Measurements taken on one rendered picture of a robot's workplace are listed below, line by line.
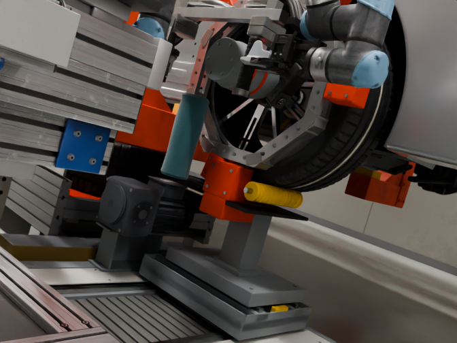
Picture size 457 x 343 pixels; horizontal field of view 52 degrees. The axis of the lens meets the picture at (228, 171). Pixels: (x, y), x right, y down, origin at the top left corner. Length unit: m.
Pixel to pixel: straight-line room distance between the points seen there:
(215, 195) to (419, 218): 4.12
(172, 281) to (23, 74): 1.03
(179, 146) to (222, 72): 0.27
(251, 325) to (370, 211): 4.24
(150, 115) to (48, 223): 0.54
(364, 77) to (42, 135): 0.61
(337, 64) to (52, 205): 1.20
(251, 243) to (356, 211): 4.12
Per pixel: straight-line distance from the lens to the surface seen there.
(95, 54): 0.81
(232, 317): 1.45
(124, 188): 1.62
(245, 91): 1.18
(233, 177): 1.42
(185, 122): 1.44
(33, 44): 0.62
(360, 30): 1.03
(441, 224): 5.36
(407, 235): 5.45
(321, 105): 1.31
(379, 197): 3.55
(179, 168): 1.45
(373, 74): 0.99
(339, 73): 1.02
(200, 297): 1.53
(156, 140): 1.85
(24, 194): 2.04
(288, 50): 1.11
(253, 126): 1.56
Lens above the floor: 0.62
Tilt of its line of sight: 3 degrees down
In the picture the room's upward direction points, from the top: 16 degrees clockwise
